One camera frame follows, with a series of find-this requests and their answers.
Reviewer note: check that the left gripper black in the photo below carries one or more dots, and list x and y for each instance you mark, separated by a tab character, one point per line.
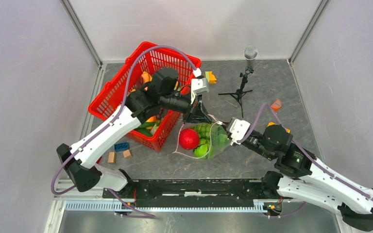
197	113

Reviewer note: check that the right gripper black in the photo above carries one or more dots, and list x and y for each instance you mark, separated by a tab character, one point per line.
225	124

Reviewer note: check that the green grapes toy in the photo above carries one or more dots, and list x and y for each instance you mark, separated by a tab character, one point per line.
215	133

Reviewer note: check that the small red apple toy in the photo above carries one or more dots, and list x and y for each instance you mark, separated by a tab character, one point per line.
188	139

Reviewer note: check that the clear zip top bag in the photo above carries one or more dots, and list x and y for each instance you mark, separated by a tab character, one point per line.
189	153

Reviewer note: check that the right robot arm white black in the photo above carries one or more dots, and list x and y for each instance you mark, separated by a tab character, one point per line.
303	176

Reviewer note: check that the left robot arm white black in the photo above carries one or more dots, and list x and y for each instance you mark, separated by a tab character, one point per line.
80	159

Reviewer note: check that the orange slice toy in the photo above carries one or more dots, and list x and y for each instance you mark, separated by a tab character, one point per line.
276	105

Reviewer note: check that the green cucumber toy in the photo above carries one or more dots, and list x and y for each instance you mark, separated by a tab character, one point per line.
145	129

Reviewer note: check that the orange sweet potato toy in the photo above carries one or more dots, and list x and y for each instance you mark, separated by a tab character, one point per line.
146	79

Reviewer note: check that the red plastic basket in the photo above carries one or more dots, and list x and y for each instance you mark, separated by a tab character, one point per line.
110	97

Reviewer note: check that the microphone on black tripod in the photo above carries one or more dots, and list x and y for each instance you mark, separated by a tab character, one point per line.
250	53

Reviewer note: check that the wooden block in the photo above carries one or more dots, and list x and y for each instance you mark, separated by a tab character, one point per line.
112	157
127	154

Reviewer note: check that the blue toy brick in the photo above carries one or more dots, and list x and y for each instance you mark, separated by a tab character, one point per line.
121	146

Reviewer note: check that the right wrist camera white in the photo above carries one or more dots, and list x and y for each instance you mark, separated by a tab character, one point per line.
237	129

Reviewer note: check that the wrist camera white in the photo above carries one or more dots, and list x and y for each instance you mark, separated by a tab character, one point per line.
237	129
199	85

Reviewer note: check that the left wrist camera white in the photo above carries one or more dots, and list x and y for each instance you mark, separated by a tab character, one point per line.
199	85

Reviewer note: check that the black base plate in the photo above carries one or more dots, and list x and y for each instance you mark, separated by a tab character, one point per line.
196	193

